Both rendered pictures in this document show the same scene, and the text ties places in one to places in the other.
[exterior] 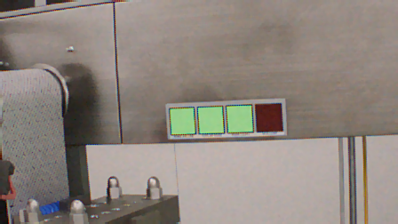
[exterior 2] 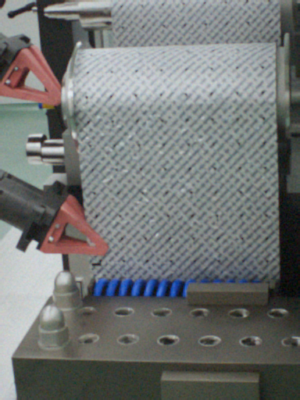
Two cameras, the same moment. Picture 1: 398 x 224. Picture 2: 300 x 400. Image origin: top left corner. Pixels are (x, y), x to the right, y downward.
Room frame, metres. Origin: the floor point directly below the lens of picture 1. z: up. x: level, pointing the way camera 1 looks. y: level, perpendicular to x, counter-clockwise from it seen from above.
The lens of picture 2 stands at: (1.43, -0.65, 1.48)
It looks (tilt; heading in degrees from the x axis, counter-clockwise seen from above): 18 degrees down; 78
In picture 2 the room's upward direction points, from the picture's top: 4 degrees counter-clockwise
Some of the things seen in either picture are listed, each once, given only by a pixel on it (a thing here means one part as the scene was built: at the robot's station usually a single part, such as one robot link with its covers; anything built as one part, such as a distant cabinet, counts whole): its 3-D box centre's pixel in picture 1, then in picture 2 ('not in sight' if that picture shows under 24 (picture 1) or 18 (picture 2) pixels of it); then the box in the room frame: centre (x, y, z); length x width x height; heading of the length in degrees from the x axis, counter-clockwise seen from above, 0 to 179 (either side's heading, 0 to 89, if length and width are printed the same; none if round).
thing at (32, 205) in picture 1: (33, 211); (66, 287); (1.53, 0.32, 1.05); 0.04 x 0.04 x 0.04
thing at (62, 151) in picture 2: not in sight; (73, 237); (1.56, 0.49, 1.05); 0.06 x 0.05 x 0.31; 158
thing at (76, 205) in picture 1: (77, 212); (52, 324); (1.50, 0.23, 1.05); 0.04 x 0.04 x 0.04
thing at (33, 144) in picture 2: not in sight; (37, 149); (1.52, 0.50, 1.18); 0.04 x 0.02 x 0.04; 68
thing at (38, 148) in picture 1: (36, 169); (180, 219); (1.67, 0.34, 1.11); 0.23 x 0.01 x 0.18; 158
